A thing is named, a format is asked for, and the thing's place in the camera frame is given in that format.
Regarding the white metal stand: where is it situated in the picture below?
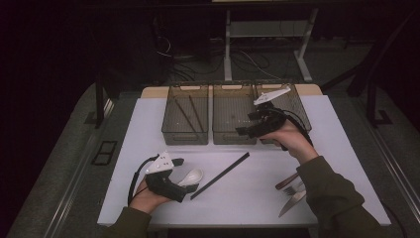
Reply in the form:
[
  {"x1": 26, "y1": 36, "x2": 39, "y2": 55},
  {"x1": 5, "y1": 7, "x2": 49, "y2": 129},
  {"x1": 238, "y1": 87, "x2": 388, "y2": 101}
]
[{"x1": 223, "y1": 8, "x2": 320, "y2": 83}]

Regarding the wooden board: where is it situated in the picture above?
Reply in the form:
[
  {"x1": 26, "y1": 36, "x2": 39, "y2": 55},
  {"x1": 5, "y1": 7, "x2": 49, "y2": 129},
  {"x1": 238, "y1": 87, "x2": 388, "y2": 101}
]
[{"x1": 141, "y1": 83, "x2": 323, "y2": 99}]

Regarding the right hand-held gripper cable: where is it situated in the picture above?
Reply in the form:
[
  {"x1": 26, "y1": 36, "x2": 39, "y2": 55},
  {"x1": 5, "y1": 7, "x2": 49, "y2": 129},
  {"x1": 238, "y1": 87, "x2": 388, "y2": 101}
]
[{"x1": 280, "y1": 108, "x2": 315, "y2": 152}]

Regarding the brown wooden chopstick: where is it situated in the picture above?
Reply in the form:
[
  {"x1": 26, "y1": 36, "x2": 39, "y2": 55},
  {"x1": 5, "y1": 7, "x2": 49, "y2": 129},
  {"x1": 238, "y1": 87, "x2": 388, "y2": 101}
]
[
  {"x1": 187, "y1": 94, "x2": 205, "y2": 133},
  {"x1": 173, "y1": 98, "x2": 201, "y2": 134}
]

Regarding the person's left hand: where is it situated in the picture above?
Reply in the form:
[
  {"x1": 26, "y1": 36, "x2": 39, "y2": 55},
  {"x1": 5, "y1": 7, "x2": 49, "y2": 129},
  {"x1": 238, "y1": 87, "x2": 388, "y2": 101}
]
[{"x1": 129, "y1": 178, "x2": 172, "y2": 215}]

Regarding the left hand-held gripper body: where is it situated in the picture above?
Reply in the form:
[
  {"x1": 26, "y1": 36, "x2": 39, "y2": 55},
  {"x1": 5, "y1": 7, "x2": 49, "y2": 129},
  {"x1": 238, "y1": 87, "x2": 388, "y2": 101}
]
[{"x1": 145, "y1": 151, "x2": 187, "y2": 203}]

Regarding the metal knife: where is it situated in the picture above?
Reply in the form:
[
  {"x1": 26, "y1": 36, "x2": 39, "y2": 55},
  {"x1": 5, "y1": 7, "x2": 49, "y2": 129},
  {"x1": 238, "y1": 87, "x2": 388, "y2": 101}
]
[{"x1": 277, "y1": 189, "x2": 308, "y2": 218}]

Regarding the person's right hand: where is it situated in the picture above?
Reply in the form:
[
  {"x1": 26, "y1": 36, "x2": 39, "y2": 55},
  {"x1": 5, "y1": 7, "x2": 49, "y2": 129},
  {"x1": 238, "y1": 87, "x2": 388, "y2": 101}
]
[{"x1": 259, "y1": 119, "x2": 320, "y2": 166}]

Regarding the metal fork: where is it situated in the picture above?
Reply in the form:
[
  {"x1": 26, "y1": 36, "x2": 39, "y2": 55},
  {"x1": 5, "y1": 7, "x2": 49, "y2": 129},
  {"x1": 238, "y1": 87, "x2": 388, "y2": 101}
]
[{"x1": 282, "y1": 180, "x2": 305, "y2": 196}]

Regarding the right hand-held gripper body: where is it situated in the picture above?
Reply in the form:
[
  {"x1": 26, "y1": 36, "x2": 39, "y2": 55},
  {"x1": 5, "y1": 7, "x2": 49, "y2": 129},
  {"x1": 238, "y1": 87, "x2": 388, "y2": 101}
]
[{"x1": 253, "y1": 86, "x2": 292, "y2": 137}]

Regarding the black metal stand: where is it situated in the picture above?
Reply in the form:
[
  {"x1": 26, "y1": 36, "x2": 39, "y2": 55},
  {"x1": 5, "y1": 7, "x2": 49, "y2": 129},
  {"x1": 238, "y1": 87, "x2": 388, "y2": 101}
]
[
  {"x1": 320, "y1": 9, "x2": 420, "y2": 128},
  {"x1": 83, "y1": 73, "x2": 115, "y2": 130}
]

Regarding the metal floor rail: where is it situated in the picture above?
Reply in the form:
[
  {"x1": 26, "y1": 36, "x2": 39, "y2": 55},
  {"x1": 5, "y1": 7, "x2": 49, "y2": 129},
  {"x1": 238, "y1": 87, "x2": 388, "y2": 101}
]
[
  {"x1": 43, "y1": 98, "x2": 115, "y2": 238},
  {"x1": 350, "y1": 95, "x2": 420, "y2": 216}
]

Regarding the brown wooden spoon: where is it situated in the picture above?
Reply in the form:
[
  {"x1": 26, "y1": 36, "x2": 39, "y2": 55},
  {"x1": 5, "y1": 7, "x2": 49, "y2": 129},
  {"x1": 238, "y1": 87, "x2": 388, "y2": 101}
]
[{"x1": 274, "y1": 172, "x2": 300, "y2": 190}]

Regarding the smoky transparent plastic bin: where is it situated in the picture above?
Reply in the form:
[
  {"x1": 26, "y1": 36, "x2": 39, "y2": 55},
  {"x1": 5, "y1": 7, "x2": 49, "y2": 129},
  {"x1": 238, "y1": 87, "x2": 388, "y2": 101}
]
[
  {"x1": 160, "y1": 82, "x2": 210, "y2": 146},
  {"x1": 212, "y1": 82, "x2": 261, "y2": 146},
  {"x1": 254, "y1": 81, "x2": 312, "y2": 145}
]

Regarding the tangle of floor cables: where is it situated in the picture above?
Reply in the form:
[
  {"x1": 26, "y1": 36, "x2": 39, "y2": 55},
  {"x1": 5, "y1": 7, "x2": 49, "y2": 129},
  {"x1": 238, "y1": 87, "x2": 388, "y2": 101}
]
[{"x1": 153, "y1": 19, "x2": 285, "y2": 83}]

